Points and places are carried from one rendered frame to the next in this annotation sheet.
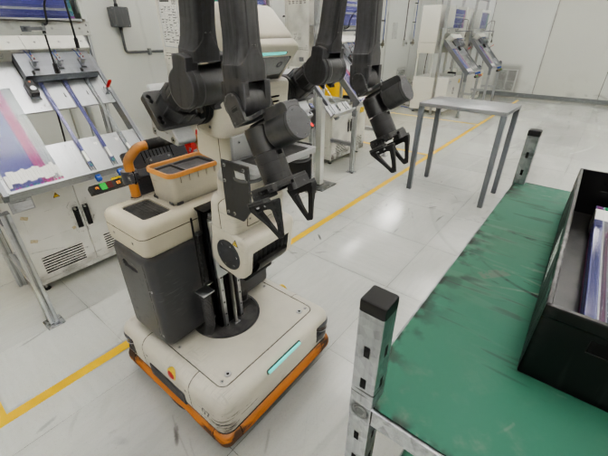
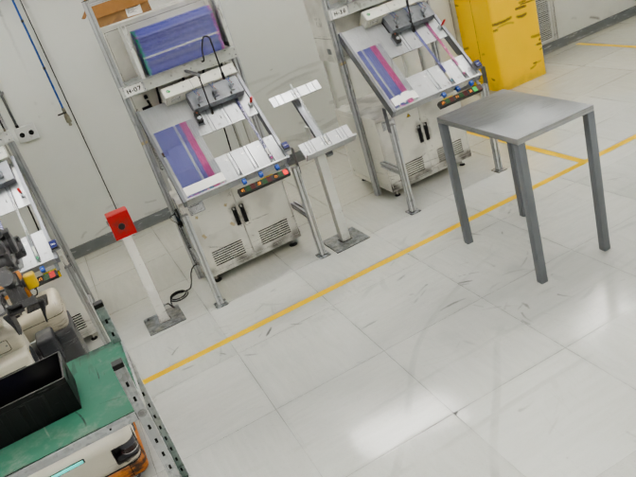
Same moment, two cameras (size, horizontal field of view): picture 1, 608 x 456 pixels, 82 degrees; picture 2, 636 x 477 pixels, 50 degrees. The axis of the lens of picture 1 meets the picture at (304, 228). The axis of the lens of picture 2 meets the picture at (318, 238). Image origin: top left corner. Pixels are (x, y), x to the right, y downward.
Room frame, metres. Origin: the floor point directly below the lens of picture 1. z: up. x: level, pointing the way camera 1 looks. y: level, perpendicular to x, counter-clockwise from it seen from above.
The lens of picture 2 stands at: (-0.27, -2.32, 1.97)
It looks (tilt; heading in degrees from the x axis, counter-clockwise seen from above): 25 degrees down; 34
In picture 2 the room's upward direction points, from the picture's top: 18 degrees counter-clockwise
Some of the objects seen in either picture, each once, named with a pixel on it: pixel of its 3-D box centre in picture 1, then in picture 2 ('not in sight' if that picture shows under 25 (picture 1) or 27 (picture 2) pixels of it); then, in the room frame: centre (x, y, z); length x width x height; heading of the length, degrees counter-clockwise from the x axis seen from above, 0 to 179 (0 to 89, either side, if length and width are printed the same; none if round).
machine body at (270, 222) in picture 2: not in sight; (230, 212); (3.15, 0.64, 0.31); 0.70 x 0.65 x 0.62; 141
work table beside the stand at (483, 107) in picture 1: (459, 149); (521, 181); (3.10, -1.41, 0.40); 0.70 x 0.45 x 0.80; 50
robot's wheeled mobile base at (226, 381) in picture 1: (229, 333); (64, 445); (1.12, 0.33, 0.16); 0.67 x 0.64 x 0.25; 52
